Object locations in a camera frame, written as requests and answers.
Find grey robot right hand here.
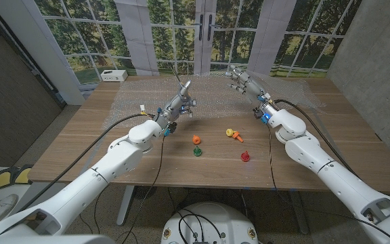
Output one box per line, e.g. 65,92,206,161
226,64,278,117

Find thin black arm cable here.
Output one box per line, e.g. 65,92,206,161
267,123,390,240
122,135,166,244

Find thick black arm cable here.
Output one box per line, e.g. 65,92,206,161
17,113,158,214
274,99,362,180

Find dark wooden door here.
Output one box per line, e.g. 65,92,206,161
0,6,64,167

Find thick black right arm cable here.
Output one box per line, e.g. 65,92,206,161
274,99,362,180

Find printed forest window backdrop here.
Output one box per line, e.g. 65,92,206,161
34,0,364,85

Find grey table leg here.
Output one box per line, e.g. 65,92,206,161
288,190,310,235

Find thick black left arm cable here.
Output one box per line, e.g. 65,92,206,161
17,113,158,214

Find black torso cable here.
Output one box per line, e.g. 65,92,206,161
174,209,223,244

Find white table leg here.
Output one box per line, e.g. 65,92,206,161
116,185,135,226

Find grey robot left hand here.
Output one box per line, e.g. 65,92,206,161
154,80,198,131

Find white power box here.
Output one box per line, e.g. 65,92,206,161
100,69,129,83

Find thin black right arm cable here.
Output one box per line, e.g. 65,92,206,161
267,123,390,240

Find yellow black foot pedal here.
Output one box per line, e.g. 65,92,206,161
14,164,34,185
0,166,18,191

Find orange handled scissors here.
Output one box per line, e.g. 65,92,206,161
170,64,196,118

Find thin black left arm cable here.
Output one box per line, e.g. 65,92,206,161
122,135,166,244

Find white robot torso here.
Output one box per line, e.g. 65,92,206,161
160,201,259,244

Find clear bubble wrap sheet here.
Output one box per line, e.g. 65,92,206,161
102,73,326,129

